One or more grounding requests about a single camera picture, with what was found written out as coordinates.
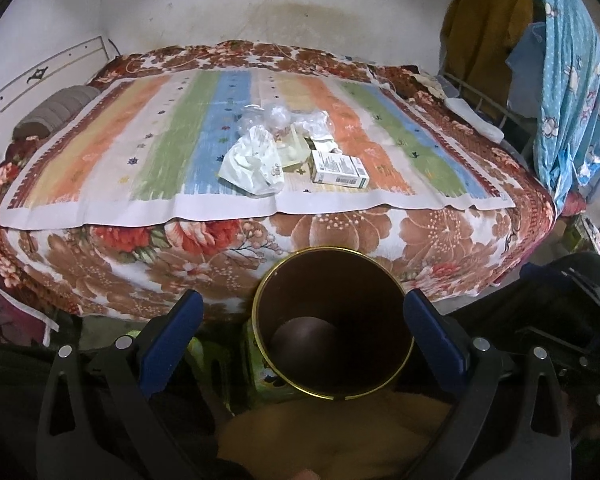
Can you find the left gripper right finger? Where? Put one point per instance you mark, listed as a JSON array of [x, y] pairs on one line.
[[509, 418]]

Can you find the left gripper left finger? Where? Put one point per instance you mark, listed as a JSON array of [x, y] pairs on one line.
[[96, 421]]

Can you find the white medicine box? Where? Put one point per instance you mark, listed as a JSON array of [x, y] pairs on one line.
[[338, 169]]

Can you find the blue patterned hanging cloth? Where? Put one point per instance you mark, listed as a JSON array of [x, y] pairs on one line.
[[566, 148]]

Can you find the striped colourful bed mat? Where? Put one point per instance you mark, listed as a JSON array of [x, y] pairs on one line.
[[149, 150]]

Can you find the white plastic bag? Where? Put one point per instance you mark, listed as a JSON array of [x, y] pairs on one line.
[[253, 165]]

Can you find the grey rolled pillow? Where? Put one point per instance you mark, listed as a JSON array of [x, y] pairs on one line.
[[55, 112]]

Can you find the clear plastic wrap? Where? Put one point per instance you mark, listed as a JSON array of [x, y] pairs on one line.
[[316, 125]]

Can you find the mustard hanging garment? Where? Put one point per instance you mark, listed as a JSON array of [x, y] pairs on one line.
[[478, 36]]

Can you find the dark round trash bin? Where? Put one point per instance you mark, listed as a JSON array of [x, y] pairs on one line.
[[329, 322]]

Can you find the metal bed frame rail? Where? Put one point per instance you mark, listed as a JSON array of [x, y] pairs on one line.
[[494, 121]]

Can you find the yellow snack wrapper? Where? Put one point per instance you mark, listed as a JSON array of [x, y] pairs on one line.
[[292, 147]]

